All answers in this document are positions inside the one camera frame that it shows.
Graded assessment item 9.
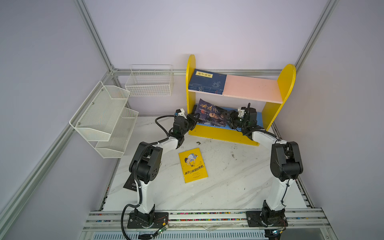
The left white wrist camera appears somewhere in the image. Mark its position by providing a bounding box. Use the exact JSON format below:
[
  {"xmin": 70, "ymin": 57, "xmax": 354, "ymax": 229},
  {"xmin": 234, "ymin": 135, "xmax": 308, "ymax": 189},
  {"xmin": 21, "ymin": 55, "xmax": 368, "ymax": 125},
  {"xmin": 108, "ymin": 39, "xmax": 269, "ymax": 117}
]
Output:
[{"xmin": 174, "ymin": 109, "xmax": 187, "ymax": 119}]

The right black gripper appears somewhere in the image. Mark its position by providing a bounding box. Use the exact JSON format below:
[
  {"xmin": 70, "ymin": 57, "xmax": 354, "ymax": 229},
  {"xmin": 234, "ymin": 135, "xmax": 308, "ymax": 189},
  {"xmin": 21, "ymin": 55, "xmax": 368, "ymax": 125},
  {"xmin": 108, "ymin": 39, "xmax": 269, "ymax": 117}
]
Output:
[{"xmin": 221, "ymin": 110, "xmax": 248, "ymax": 130}]

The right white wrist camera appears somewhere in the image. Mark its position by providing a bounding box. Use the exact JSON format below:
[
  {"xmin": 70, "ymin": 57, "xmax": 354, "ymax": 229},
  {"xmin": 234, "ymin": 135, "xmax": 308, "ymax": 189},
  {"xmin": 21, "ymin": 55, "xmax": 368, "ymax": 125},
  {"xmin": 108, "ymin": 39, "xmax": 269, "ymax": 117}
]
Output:
[{"xmin": 238, "ymin": 104, "xmax": 250, "ymax": 119}]

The navy blue book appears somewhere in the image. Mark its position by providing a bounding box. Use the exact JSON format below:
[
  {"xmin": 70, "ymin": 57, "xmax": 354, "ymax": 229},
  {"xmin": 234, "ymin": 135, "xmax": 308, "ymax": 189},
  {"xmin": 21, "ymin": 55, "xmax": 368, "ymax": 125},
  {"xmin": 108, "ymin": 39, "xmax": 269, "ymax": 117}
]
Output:
[{"xmin": 188, "ymin": 69, "xmax": 227, "ymax": 95}]

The black antler cover book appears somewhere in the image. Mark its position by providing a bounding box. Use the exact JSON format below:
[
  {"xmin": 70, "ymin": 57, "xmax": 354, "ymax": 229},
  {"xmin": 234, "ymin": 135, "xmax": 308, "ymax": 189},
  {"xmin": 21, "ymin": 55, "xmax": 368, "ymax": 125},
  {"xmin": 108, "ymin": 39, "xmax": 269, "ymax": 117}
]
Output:
[{"xmin": 123, "ymin": 173, "xmax": 137, "ymax": 192}]

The left black corrugated cable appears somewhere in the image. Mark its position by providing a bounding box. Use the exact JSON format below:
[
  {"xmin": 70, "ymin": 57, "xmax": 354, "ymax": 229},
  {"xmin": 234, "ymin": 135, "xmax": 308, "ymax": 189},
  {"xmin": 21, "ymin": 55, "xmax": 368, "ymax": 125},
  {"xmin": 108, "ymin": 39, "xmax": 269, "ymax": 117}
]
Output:
[{"xmin": 120, "ymin": 114, "xmax": 176, "ymax": 240}]

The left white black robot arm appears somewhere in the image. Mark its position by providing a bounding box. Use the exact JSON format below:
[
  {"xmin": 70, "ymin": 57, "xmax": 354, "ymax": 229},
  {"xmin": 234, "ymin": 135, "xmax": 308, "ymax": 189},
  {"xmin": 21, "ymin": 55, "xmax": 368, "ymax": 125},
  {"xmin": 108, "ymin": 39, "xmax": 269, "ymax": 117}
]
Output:
[{"xmin": 127, "ymin": 109, "xmax": 200, "ymax": 228}]

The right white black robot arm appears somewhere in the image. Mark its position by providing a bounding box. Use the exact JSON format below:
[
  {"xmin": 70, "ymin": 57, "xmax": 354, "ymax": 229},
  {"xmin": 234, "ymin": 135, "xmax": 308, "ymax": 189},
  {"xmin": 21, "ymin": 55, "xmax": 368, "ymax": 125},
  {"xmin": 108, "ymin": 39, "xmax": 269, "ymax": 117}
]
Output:
[{"xmin": 224, "ymin": 105, "xmax": 304, "ymax": 227}]

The dark blue yellow-edged book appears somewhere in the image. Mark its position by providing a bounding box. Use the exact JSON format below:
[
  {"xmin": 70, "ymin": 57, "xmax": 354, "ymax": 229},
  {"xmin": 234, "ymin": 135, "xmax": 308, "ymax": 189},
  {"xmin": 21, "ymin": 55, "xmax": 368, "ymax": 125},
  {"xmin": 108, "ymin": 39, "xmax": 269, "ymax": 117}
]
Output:
[{"xmin": 195, "ymin": 99, "xmax": 227, "ymax": 123}]

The white wire basket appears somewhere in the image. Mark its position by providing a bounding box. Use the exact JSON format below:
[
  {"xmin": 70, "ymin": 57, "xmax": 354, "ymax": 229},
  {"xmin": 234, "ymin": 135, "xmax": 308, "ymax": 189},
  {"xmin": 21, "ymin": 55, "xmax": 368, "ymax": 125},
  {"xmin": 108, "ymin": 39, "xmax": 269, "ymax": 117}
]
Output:
[{"xmin": 125, "ymin": 65, "xmax": 174, "ymax": 97}]

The yellow children's book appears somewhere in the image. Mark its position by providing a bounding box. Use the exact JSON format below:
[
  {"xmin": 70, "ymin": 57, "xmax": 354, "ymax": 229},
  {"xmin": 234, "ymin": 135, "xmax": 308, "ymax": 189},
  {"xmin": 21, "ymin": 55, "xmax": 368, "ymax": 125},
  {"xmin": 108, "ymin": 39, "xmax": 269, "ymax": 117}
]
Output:
[{"xmin": 179, "ymin": 148, "xmax": 209, "ymax": 184}]

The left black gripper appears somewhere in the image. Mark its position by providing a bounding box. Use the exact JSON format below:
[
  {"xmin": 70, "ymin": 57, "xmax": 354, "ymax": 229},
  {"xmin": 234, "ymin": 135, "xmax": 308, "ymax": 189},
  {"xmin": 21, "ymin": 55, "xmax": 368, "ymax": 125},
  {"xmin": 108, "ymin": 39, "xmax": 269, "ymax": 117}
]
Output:
[{"xmin": 181, "ymin": 112, "xmax": 200, "ymax": 136}]

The white mesh tiered rack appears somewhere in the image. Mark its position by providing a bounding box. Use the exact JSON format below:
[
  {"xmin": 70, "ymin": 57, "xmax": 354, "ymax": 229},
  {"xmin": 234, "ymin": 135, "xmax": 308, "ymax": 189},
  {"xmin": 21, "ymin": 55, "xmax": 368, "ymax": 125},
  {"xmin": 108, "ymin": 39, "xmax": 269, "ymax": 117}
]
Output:
[{"xmin": 69, "ymin": 82, "xmax": 139, "ymax": 159}]

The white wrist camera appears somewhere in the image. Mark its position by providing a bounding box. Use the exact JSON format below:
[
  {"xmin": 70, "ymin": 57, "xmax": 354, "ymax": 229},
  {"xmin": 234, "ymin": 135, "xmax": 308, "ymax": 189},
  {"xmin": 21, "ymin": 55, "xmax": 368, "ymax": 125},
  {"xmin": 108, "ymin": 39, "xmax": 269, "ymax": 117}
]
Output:
[
  {"xmin": 238, "ymin": 104, "xmax": 250, "ymax": 119},
  {"xmin": 174, "ymin": 109, "xmax": 187, "ymax": 119}
]

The black wolf cover book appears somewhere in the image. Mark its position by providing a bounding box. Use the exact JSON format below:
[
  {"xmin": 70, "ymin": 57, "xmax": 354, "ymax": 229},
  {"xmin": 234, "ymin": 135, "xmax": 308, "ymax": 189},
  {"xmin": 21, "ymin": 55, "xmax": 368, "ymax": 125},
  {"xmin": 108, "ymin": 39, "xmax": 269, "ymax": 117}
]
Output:
[{"xmin": 198, "ymin": 117, "xmax": 227, "ymax": 127}]

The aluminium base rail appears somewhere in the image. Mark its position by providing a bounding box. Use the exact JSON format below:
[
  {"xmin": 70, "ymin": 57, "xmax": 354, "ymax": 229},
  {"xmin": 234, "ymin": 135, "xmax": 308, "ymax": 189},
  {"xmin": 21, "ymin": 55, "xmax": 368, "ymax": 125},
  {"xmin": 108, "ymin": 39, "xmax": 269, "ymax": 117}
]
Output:
[{"xmin": 80, "ymin": 208, "xmax": 337, "ymax": 240}]

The yellow pink blue bookshelf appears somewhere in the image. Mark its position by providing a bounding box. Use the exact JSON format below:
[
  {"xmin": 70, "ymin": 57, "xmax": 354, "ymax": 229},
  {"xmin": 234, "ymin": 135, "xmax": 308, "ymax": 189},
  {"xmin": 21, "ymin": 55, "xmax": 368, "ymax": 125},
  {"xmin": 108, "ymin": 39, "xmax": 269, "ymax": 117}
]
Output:
[{"xmin": 189, "ymin": 64, "xmax": 297, "ymax": 146}]

